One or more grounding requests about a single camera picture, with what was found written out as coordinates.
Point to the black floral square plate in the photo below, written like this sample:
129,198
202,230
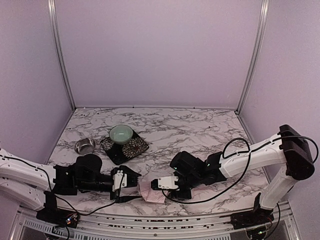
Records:
120,154

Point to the pink and black umbrella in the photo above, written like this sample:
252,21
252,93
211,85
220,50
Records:
149,195

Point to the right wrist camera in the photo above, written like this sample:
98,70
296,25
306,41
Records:
165,183

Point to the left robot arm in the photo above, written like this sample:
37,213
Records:
82,176

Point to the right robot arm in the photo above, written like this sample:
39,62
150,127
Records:
286,148

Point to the right aluminium frame post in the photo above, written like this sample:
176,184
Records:
258,42

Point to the aluminium frame post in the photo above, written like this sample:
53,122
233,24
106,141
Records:
258,42
59,52

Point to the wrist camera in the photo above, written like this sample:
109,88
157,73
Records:
122,179
165,183

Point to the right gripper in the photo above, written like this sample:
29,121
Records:
180,194

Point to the green ceramic bowl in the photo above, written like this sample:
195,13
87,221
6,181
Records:
121,134

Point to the left aluminium frame post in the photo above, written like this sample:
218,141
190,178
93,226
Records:
59,52

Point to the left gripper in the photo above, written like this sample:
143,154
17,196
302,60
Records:
118,180

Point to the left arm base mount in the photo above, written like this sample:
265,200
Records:
60,217

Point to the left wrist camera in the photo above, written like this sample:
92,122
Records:
122,179

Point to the small steel bowl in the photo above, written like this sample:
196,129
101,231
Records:
85,146

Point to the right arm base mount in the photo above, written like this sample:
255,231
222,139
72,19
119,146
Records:
251,218

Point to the front aluminium rail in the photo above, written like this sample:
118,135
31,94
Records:
121,227

